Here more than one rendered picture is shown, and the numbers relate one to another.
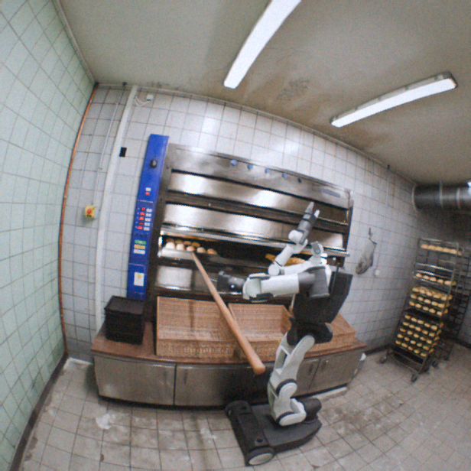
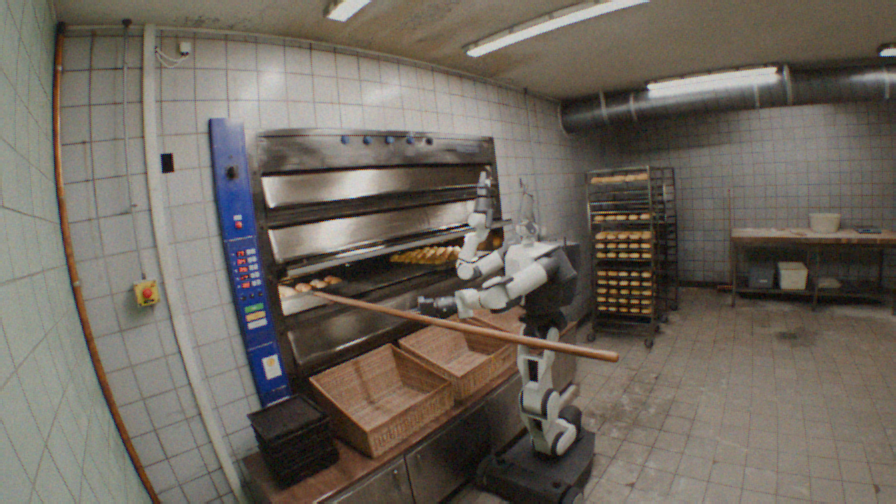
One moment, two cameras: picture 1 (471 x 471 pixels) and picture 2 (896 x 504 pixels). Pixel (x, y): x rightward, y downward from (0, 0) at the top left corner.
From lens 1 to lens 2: 0.69 m
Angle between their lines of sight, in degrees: 30
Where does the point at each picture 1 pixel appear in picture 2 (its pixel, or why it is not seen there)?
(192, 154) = (284, 141)
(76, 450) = not seen: outside the picture
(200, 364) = (430, 434)
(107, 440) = not seen: outside the picture
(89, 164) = (104, 202)
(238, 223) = (374, 227)
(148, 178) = (232, 199)
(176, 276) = (320, 335)
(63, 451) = not seen: outside the picture
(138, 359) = (359, 481)
